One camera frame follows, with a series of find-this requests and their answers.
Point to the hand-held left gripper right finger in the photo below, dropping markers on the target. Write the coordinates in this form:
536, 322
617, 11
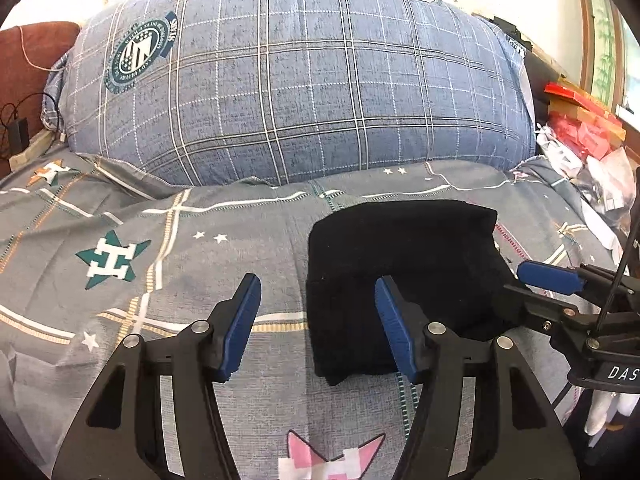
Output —
395, 330

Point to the blue plaid pillow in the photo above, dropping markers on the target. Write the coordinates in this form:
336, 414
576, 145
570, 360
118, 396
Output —
300, 85

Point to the black pants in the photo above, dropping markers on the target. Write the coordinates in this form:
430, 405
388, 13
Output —
400, 245

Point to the wooden window frame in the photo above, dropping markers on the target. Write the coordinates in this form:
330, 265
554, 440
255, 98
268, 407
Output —
602, 35

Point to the grey printed bed sheet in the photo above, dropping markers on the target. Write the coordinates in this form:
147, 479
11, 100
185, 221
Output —
150, 200

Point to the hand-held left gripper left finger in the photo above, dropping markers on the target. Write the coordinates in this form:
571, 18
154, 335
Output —
240, 330

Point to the red flat box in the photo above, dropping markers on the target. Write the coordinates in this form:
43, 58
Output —
575, 92

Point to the brown headboard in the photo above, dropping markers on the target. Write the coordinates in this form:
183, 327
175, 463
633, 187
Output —
30, 90

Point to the pile of red packets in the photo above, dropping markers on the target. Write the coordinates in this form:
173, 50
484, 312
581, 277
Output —
580, 132

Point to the clear plastic bags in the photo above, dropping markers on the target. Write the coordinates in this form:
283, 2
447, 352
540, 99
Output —
607, 180

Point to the black charger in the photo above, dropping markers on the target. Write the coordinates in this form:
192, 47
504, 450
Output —
17, 135

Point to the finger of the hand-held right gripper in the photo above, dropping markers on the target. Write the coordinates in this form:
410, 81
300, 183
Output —
545, 310
547, 276

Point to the wooden bed frame edge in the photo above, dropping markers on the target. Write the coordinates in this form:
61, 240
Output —
35, 150

